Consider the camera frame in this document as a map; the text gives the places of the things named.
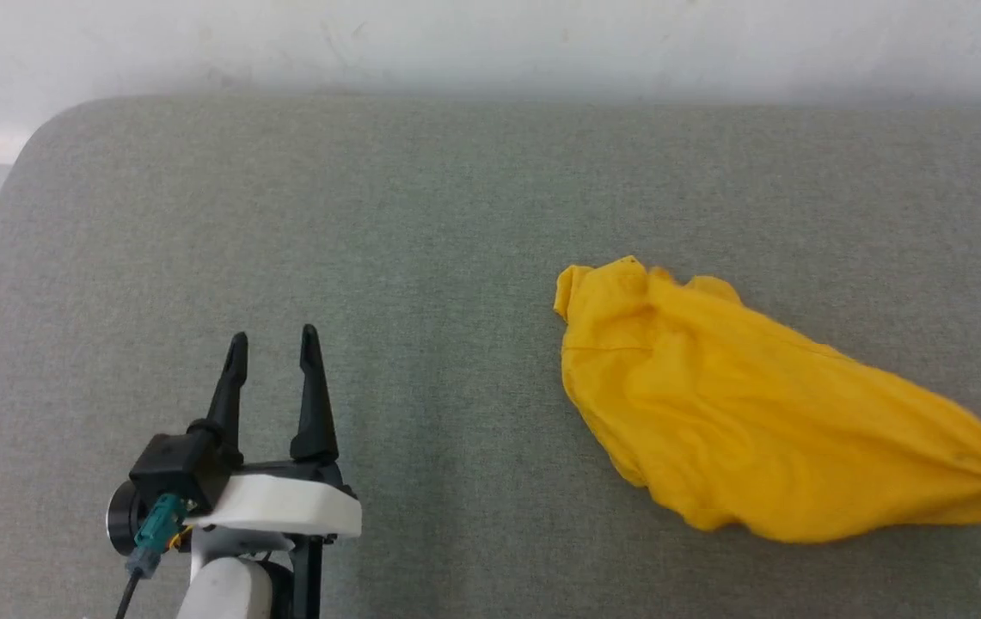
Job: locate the yellow garment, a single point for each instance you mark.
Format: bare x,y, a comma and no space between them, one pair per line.
739,413

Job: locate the grey-green fabric sofa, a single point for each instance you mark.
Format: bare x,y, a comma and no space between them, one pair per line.
421,258

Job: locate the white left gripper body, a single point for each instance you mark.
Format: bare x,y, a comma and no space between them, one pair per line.
284,505

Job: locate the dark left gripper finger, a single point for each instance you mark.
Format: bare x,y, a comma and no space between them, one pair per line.
230,391
315,404

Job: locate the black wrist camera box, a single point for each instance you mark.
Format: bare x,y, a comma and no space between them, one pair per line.
176,468

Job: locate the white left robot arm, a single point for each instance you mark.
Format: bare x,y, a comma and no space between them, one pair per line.
228,589

